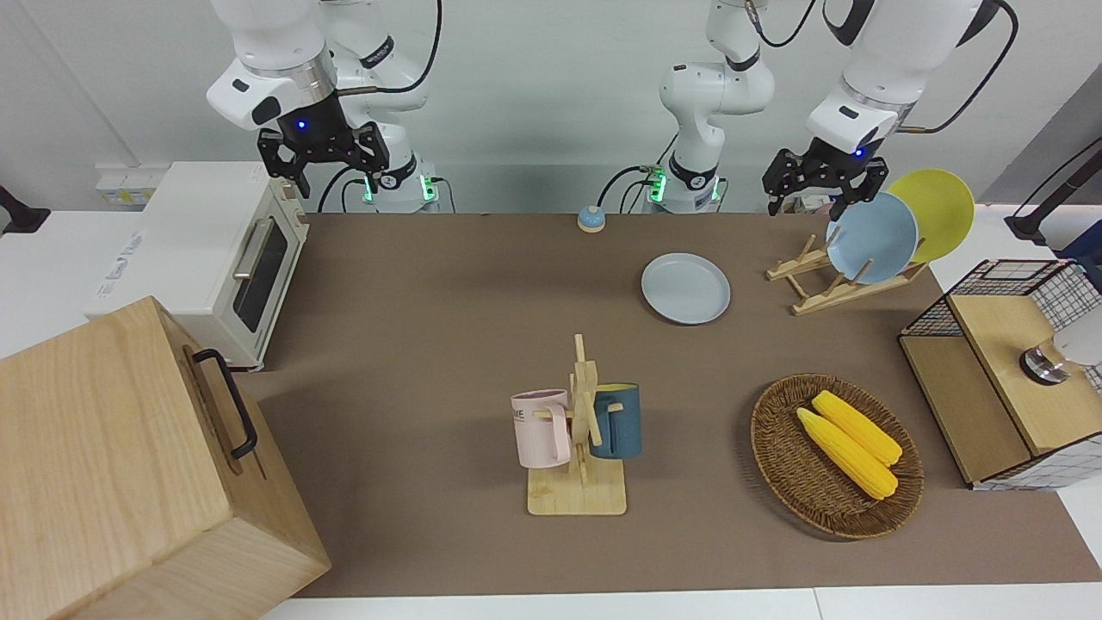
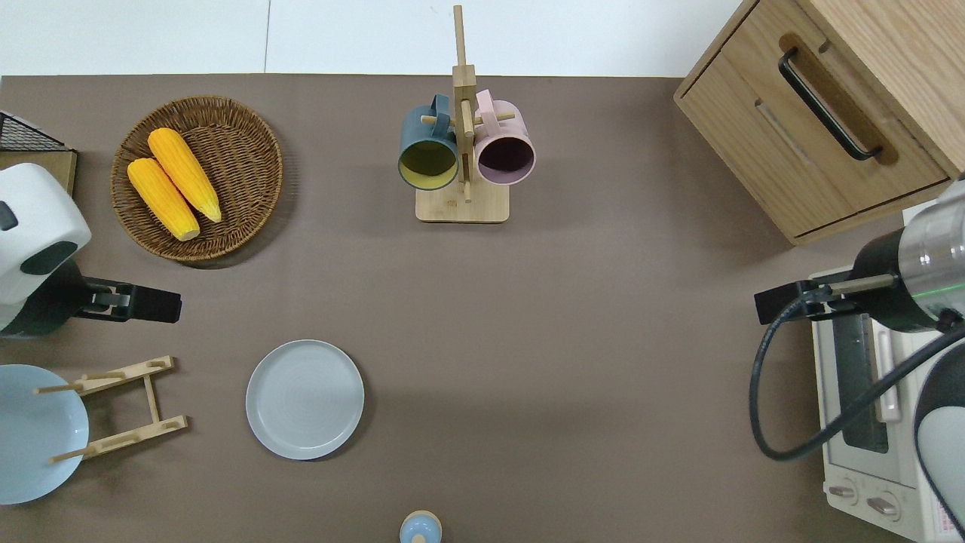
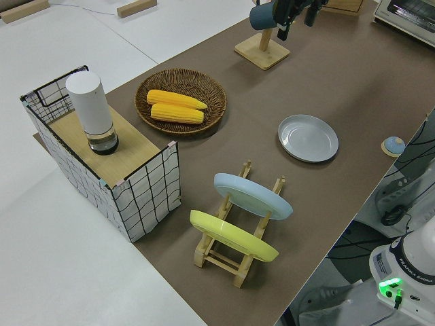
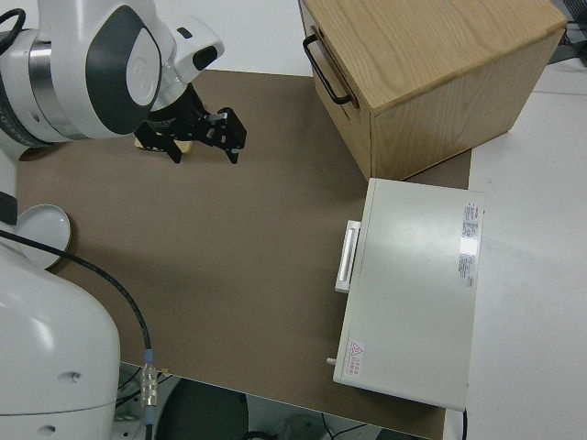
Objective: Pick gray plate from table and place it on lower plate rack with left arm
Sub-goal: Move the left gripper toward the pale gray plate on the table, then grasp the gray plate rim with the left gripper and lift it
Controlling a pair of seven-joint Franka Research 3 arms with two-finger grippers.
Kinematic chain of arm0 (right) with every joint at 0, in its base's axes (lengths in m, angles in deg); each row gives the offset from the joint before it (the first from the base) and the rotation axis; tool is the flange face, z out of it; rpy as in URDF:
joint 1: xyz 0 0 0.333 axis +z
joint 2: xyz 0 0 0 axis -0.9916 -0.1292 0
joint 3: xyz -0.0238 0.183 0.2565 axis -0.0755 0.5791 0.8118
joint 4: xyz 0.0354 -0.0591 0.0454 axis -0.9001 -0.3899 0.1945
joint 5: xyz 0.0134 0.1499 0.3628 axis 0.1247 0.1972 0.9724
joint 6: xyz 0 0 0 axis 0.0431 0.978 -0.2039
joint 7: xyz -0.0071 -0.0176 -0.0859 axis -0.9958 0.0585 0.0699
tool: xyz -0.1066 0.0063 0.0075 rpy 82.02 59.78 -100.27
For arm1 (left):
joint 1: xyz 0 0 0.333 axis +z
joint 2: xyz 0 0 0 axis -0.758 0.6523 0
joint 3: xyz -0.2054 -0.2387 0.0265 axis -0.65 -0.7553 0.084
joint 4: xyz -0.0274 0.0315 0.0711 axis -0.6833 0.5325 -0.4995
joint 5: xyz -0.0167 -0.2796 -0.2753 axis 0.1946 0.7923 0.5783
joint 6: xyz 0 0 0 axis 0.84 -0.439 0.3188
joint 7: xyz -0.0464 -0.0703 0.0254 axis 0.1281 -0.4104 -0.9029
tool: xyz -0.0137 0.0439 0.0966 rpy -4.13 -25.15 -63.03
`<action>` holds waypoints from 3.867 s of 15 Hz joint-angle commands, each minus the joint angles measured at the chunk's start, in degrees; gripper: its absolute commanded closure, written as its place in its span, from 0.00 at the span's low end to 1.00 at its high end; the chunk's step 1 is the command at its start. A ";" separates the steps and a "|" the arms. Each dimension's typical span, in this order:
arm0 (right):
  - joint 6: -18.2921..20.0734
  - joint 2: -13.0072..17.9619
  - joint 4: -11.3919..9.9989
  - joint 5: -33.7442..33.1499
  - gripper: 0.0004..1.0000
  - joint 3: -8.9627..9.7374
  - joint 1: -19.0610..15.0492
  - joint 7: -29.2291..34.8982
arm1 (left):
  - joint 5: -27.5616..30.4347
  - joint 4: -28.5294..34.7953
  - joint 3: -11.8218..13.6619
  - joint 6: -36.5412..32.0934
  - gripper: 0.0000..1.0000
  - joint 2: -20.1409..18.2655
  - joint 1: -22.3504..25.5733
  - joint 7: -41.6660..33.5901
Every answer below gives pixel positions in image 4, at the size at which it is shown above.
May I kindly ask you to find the wooden mug rack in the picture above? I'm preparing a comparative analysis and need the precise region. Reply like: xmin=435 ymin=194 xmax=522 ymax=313
xmin=134 ymin=139 xmax=192 ymax=155

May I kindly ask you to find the brown table mat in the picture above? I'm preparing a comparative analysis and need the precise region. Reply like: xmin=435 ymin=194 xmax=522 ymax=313
xmin=17 ymin=69 xmax=473 ymax=436

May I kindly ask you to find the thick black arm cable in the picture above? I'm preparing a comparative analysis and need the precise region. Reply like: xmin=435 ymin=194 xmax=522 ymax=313
xmin=0 ymin=228 xmax=160 ymax=440

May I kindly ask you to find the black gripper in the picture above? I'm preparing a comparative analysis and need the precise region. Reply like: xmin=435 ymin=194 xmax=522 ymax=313
xmin=135 ymin=84 xmax=248 ymax=165

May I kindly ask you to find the wooden cabinet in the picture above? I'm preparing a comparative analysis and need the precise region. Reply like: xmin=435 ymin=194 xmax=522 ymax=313
xmin=298 ymin=0 xmax=568 ymax=182

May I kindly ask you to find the gray plate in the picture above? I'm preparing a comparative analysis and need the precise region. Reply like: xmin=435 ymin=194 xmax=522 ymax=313
xmin=16 ymin=204 xmax=72 ymax=268

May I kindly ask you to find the white toaster oven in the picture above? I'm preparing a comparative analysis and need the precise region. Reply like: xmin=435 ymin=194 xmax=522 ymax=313
xmin=324 ymin=177 xmax=486 ymax=412

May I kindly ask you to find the black cabinet handle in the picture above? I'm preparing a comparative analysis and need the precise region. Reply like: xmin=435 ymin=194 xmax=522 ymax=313
xmin=302 ymin=35 xmax=354 ymax=105

